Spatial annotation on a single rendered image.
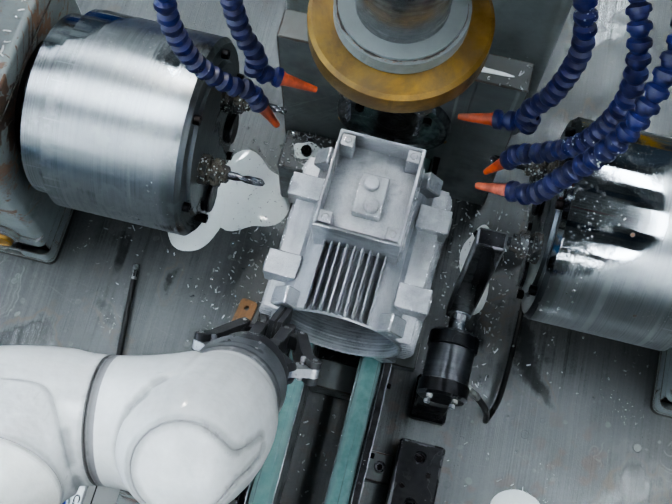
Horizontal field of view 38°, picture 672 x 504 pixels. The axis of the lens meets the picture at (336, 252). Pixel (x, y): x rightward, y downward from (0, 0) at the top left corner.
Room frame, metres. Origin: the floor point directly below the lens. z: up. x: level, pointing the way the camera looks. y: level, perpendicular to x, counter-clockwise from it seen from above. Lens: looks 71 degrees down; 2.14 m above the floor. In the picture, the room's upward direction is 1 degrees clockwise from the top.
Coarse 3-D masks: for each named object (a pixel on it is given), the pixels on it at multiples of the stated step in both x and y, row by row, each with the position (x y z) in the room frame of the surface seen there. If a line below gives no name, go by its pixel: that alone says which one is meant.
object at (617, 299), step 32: (576, 128) 0.51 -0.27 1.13; (640, 160) 0.46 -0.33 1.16; (576, 192) 0.42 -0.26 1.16; (608, 192) 0.42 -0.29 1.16; (640, 192) 0.42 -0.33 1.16; (544, 224) 0.42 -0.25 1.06; (576, 224) 0.39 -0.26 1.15; (608, 224) 0.39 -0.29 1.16; (640, 224) 0.39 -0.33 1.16; (544, 256) 0.37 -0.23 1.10; (576, 256) 0.36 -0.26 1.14; (608, 256) 0.36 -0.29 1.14; (640, 256) 0.35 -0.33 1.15; (544, 288) 0.33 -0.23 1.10; (576, 288) 0.33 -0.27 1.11; (608, 288) 0.33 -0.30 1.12; (640, 288) 0.33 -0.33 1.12; (544, 320) 0.31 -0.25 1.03; (576, 320) 0.31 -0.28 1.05; (608, 320) 0.30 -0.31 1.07; (640, 320) 0.30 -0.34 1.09
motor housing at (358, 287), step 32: (448, 192) 0.46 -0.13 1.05; (288, 224) 0.41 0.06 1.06; (320, 256) 0.36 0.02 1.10; (352, 256) 0.36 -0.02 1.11; (416, 256) 0.38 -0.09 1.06; (320, 288) 0.33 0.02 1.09; (352, 288) 0.32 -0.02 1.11; (384, 288) 0.33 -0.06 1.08; (320, 320) 0.33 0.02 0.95; (352, 320) 0.29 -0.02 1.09; (416, 320) 0.30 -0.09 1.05; (352, 352) 0.29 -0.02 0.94; (384, 352) 0.28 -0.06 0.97
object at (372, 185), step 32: (352, 160) 0.47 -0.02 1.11; (384, 160) 0.48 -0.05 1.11; (416, 160) 0.46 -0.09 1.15; (352, 192) 0.43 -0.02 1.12; (384, 192) 0.43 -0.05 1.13; (416, 192) 0.44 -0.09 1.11; (320, 224) 0.38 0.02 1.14; (352, 224) 0.40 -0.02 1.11; (384, 224) 0.40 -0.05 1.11; (384, 256) 0.36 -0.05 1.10
